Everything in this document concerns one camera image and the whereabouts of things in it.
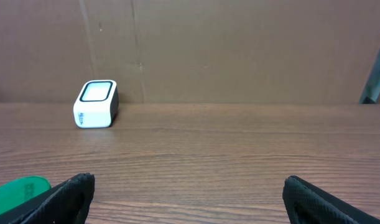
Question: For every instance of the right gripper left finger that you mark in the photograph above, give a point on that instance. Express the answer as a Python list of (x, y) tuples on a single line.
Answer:
[(66, 203)]

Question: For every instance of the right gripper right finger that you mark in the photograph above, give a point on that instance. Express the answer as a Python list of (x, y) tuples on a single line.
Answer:
[(308, 204)]

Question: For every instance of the green lid jar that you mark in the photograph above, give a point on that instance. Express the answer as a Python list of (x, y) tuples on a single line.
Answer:
[(16, 192)]

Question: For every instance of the white barcode scanner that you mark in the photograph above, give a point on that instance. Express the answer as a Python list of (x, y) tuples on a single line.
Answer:
[(97, 104)]

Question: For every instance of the green pole at wall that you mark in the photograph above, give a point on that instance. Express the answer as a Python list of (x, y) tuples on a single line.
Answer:
[(371, 90)]

